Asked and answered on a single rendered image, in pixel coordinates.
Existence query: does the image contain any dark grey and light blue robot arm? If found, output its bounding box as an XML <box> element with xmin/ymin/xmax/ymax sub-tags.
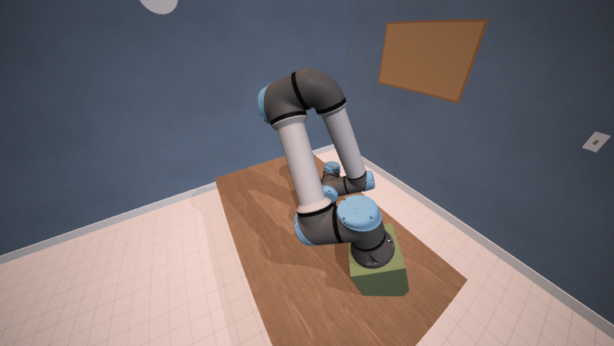
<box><xmin>258</xmin><ymin>68</ymin><xmax>395</xmax><ymax>269</ymax></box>

